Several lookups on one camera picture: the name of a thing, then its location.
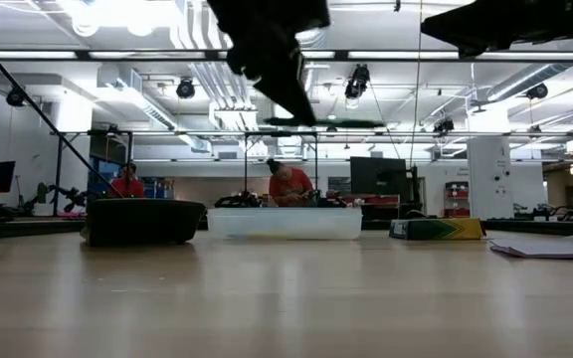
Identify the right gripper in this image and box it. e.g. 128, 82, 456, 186
421, 0, 546, 59

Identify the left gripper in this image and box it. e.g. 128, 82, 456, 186
206, 0, 332, 127

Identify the green yellow crayon box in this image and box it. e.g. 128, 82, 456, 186
389, 218, 487, 242

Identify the person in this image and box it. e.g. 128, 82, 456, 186
266, 157, 315, 209
109, 161, 146, 199

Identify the white square pillar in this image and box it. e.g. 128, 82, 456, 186
466, 106, 515, 221

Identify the green black background robot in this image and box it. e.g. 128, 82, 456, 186
309, 187, 348, 209

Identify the translucent plastic storage box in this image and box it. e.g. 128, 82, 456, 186
206, 207, 365, 242

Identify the red parts shelf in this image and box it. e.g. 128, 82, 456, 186
444, 180, 472, 219

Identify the black round bowl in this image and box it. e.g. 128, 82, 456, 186
83, 197, 207, 248

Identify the silver ventilation duct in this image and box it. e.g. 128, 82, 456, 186
260, 0, 331, 100

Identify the black background frame stand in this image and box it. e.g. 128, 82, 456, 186
243, 130, 319, 200
50, 128, 134, 218

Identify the black aluminium rig frame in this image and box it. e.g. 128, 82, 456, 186
0, 42, 573, 239

